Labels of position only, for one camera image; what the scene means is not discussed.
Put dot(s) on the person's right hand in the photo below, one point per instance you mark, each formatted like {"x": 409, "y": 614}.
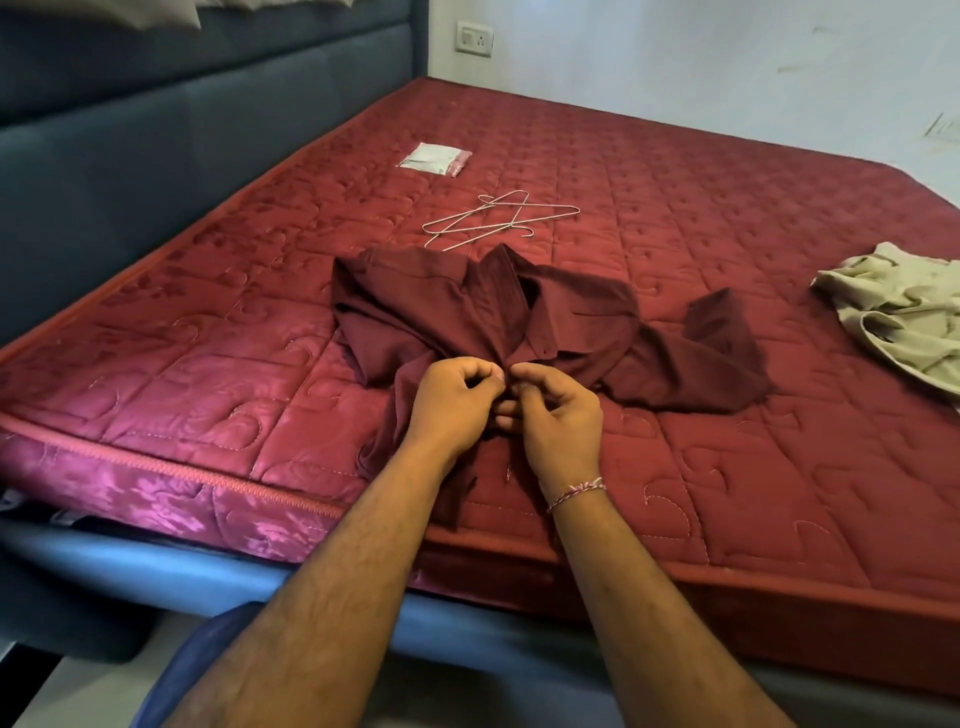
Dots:
{"x": 562, "y": 442}

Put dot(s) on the person's left hand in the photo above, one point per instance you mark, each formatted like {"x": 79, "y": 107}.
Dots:
{"x": 442, "y": 412}

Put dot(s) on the person's left thumb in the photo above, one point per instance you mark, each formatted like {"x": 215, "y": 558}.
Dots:
{"x": 495, "y": 381}

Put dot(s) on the person's right thumb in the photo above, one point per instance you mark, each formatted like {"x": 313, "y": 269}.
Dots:
{"x": 514, "y": 416}

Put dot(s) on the maroon button shirt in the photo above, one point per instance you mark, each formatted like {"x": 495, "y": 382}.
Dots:
{"x": 450, "y": 307}

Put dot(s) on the person's right forearm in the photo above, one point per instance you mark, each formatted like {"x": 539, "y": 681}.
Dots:
{"x": 645, "y": 615}

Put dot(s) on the person's left forearm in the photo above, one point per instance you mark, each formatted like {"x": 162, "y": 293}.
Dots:
{"x": 337, "y": 600}

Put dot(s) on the clear plastic packet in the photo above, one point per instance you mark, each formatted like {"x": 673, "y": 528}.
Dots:
{"x": 433, "y": 159}

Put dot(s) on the red quilted mattress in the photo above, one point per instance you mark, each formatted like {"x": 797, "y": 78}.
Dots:
{"x": 750, "y": 465}

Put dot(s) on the person's blue trousers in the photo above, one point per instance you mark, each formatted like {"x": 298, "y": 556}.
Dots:
{"x": 195, "y": 667}

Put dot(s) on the beige crumpled garment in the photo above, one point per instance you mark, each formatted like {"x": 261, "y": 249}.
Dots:
{"x": 907, "y": 315}

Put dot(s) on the white wall socket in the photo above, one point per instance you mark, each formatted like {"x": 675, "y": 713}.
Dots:
{"x": 474, "y": 38}

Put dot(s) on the blue-grey upholstered bed frame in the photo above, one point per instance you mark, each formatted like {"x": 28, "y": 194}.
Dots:
{"x": 150, "y": 150}

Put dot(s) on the white wall switch plate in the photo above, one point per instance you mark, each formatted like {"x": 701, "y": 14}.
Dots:
{"x": 943, "y": 127}

